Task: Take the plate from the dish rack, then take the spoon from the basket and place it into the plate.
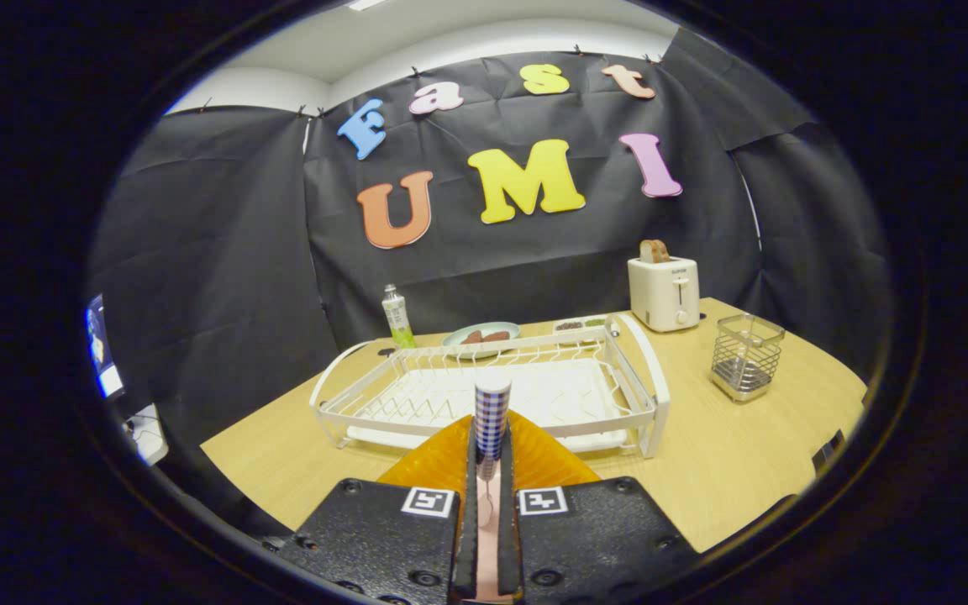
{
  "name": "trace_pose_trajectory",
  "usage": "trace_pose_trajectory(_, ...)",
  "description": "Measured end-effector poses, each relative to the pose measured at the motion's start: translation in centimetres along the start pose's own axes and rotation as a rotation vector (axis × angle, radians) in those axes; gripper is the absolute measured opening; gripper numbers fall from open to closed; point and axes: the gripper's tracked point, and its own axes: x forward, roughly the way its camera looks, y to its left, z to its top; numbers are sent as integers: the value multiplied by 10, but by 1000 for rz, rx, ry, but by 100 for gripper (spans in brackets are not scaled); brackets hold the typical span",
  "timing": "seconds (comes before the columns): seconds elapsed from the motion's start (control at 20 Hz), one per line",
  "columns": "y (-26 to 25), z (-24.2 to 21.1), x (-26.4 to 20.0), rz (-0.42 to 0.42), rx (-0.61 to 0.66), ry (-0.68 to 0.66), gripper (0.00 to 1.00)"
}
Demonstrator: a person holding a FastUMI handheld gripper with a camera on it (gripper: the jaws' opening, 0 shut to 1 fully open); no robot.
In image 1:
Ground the blue checkered handle spoon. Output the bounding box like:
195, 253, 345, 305
473, 367, 513, 530

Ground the white flat object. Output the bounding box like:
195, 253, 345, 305
123, 403, 171, 467

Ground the green liquid bottle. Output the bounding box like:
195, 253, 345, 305
381, 284, 417, 350

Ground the metal wire basket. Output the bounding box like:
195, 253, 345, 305
710, 313, 787, 403

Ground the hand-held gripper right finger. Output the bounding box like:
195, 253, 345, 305
497, 410, 699, 604

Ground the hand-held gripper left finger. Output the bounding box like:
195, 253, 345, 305
270, 413, 478, 604

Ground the pink plate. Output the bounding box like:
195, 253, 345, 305
476, 479, 503, 602

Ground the light green plate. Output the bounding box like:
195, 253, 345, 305
441, 322, 522, 360

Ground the white drip tray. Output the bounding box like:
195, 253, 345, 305
348, 357, 629, 452

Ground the cream toaster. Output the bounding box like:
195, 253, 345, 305
628, 256, 701, 333

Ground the computer monitor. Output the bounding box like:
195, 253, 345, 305
85, 293, 125, 400

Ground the black table clamp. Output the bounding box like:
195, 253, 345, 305
812, 429, 846, 476

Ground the white wire dish rack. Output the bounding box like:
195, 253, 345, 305
309, 313, 671, 460

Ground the white divided condiment dish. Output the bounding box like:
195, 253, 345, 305
553, 315, 611, 337

